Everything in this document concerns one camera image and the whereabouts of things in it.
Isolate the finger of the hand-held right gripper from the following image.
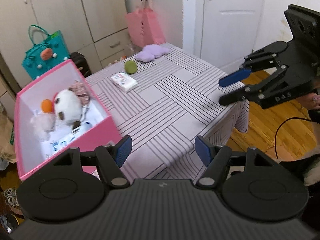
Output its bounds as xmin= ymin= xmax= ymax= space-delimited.
xmin=219 ymin=41 xmax=288 ymax=87
xmin=219 ymin=66 xmax=287 ymax=106

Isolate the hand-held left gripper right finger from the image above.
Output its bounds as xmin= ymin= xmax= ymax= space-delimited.
xmin=194 ymin=135 xmax=278 ymax=188

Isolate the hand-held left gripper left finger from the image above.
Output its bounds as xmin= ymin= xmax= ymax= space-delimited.
xmin=51 ymin=135 xmax=133 ymax=189

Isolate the pink cardboard box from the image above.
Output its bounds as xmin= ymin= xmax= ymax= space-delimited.
xmin=14 ymin=59 xmax=123 ymax=182

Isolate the blue wet wipes pack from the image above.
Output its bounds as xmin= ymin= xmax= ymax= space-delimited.
xmin=44 ymin=120 xmax=93 ymax=161

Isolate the white brown panda plush toy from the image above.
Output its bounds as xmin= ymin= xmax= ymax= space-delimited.
xmin=53 ymin=89 xmax=84 ymax=130

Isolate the person's right hand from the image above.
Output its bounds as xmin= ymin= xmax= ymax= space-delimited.
xmin=309 ymin=92 xmax=320 ymax=110

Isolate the white door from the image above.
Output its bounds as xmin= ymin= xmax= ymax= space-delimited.
xmin=194 ymin=0 xmax=267 ymax=72

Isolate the striped grey tablecloth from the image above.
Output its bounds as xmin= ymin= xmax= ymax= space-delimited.
xmin=85 ymin=42 xmax=249 ymax=180

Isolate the small white tissue pack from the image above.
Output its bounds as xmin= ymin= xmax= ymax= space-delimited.
xmin=111 ymin=72 xmax=137 ymax=92

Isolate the green plush ball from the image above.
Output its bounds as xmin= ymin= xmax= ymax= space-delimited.
xmin=124 ymin=60 xmax=137 ymax=75

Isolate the white fluffy plush toy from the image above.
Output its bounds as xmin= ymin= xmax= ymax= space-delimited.
xmin=30 ymin=111 xmax=54 ymax=142

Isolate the purple plush toy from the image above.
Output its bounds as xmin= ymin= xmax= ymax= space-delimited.
xmin=135 ymin=44 xmax=170 ymax=62

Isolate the black suitcase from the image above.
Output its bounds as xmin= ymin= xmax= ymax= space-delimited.
xmin=69 ymin=52 xmax=92 ymax=78

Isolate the pink paper bag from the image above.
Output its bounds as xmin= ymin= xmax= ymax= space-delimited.
xmin=125 ymin=0 xmax=165 ymax=47

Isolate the person's fuzzy clothing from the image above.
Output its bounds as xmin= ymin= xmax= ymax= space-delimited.
xmin=279 ymin=152 xmax=320 ymax=187

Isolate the brown paper bag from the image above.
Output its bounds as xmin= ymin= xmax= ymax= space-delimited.
xmin=0 ymin=110 xmax=17 ymax=163

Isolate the teal tote bag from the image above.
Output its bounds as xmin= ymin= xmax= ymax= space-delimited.
xmin=21 ymin=25 xmax=70 ymax=81

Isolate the pair of shoes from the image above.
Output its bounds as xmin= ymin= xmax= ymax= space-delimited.
xmin=3 ymin=187 xmax=21 ymax=207

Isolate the beige wardrobe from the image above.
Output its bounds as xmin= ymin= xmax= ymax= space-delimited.
xmin=0 ymin=0 xmax=133 ymax=88

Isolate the black cable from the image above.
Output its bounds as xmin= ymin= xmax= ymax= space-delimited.
xmin=274 ymin=117 xmax=313 ymax=159

